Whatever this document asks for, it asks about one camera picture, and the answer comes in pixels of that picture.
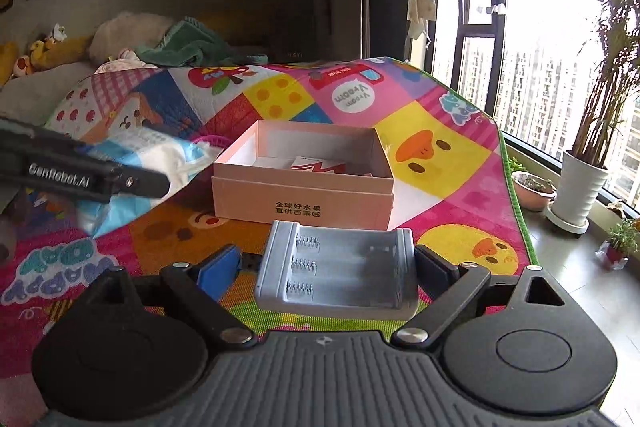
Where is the small red potted plant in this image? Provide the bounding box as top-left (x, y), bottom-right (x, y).
top-left (597, 219), bottom-right (639, 270)

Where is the blue white wipes packet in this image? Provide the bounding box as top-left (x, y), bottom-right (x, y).
top-left (75, 127), bottom-right (221, 237)

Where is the small pink plant pot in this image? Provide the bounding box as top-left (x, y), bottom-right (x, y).
top-left (511, 171), bottom-right (556, 212)

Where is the pink white cloth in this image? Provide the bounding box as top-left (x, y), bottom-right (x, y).
top-left (94, 49), bottom-right (157, 74)

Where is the yellow plush toy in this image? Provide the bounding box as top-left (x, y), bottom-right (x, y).
top-left (12, 24), bottom-right (93, 77)

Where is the red white card booklet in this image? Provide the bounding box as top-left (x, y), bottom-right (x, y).
top-left (288, 156), bottom-right (373, 176)

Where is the green towel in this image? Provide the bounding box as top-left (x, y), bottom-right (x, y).
top-left (134, 17), bottom-right (268, 67)

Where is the potted palm plant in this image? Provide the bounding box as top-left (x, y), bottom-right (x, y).
top-left (544, 0), bottom-right (639, 236)

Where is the pink cardboard box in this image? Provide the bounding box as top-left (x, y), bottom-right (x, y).
top-left (212, 120), bottom-right (395, 231)

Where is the grey battery charger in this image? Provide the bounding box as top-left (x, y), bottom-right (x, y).
top-left (254, 221), bottom-right (419, 321)

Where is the magenta plastic basket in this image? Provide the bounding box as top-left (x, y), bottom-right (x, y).
top-left (192, 134), bottom-right (233, 150)

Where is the cream pillow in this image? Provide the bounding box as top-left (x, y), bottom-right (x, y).
top-left (88, 12), bottom-right (175, 66)

